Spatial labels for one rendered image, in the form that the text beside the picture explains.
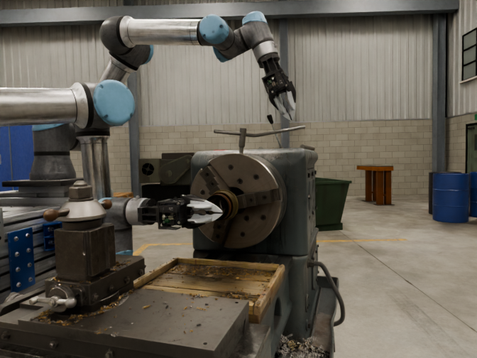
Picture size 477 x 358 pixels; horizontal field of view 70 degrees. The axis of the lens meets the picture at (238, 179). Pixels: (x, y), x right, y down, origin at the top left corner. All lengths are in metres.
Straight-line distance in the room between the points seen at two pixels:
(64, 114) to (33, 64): 12.45
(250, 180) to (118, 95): 0.47
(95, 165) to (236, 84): 10.37
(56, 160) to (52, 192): 0.12
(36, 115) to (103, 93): 0.16
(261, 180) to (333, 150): 10.36
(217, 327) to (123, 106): 0.63
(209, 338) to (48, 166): 0.98
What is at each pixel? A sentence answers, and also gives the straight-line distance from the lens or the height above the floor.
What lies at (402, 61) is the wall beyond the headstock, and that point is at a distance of 12.60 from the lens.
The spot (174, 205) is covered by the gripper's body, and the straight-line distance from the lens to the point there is 0.87.
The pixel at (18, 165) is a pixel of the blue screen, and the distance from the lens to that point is 7.46.
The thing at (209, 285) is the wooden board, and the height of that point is 0.89.
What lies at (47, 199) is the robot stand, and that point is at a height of 1.09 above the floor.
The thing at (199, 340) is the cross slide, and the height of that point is 0.97.
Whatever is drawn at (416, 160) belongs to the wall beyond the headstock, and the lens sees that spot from 12.35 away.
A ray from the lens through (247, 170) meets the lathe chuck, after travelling 1.09.
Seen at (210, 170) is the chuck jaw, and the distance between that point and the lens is 1.09.
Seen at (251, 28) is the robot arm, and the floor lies 1.63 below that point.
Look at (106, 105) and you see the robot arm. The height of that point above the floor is 1.36.
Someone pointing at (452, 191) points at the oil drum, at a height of 0.57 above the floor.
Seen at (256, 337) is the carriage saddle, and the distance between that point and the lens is 0.61.
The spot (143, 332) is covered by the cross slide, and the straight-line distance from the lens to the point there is 0.55.
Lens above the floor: 1.21
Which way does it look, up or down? 3 degrees down
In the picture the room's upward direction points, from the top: 1 degrees counter-clockwise
